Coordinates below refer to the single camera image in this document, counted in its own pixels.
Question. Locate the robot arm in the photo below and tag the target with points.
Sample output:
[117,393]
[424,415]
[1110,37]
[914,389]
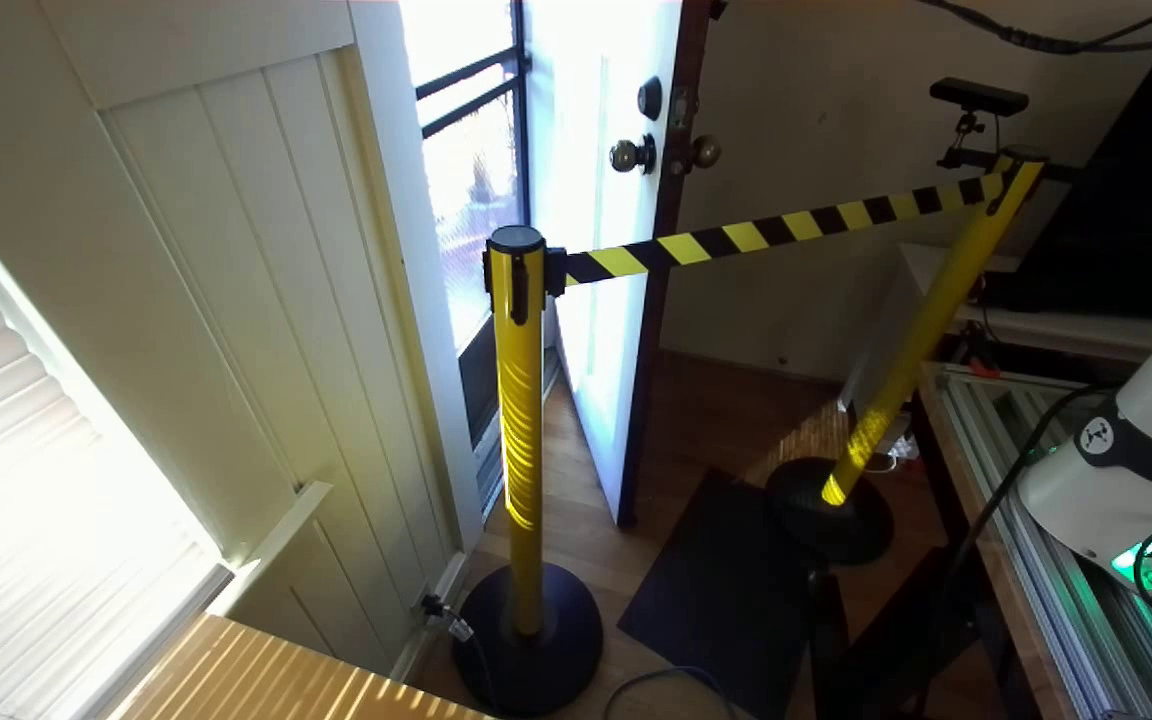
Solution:
[1126,470]

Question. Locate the white door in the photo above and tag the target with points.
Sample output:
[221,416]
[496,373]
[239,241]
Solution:
[596,250]

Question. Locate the black screen door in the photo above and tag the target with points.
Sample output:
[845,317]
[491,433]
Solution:
[481,180]

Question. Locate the brass door knob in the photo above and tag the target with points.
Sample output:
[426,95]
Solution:
[704,151]
[624,155]

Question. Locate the yellow black barrier belt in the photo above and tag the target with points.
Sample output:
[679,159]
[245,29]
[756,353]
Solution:
[776,231]

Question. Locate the dark deadbolt lock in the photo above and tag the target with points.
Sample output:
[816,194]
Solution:
[649,98]

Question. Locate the black floor mat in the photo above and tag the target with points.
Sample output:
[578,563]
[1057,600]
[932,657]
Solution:
[726,590]

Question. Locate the wooden table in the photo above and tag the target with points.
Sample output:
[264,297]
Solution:
[276,680]

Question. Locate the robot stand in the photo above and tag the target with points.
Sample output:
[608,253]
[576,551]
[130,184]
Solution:
[1026,540]

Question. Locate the window with white blinds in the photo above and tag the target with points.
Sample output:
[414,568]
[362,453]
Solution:
[26,480]

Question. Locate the black monitor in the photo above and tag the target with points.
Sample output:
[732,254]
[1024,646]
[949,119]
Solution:
[1126,190]

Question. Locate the yellow stanchion post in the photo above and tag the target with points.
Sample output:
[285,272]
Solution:
[521,450]
[921,340]

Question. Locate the camera on mount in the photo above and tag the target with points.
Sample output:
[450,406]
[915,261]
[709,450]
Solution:
[978,105]

